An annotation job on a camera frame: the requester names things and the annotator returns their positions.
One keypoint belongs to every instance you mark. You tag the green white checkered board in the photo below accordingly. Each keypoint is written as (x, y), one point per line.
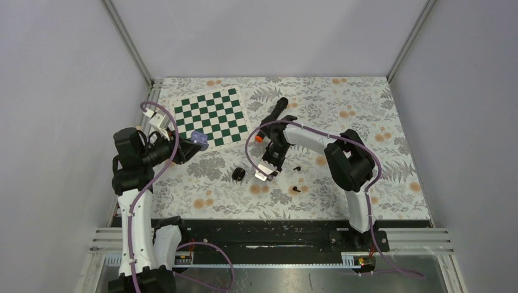
(221, 115)

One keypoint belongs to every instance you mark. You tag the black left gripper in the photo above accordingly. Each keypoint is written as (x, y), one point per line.
(186, 149)

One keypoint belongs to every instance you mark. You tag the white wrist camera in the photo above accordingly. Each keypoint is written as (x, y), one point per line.
(159, 122)
(266, 171)

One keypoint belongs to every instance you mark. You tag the floral patterned table mat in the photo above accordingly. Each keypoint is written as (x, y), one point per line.
(203, 188)

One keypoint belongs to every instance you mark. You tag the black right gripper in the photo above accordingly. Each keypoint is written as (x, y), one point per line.
(265, 157)

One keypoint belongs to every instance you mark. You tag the black marker orange cap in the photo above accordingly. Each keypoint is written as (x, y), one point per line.
(273, 115)

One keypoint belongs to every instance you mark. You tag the white slotted cable duct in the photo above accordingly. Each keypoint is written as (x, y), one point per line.
(262, 257)

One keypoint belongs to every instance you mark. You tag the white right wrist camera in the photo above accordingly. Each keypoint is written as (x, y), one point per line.
(266, 171)

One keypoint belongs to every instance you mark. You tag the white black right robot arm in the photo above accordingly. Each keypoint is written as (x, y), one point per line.
(354, 168)

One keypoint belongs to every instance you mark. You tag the purple earbud charging case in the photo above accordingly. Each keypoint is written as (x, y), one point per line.
(200, 139)

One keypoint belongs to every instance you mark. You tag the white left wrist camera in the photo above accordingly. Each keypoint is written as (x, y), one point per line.
(159, 122)

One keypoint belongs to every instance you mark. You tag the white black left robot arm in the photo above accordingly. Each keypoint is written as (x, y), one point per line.
(148, 252)

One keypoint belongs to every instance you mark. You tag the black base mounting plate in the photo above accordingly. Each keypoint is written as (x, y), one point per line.
(323, 235)

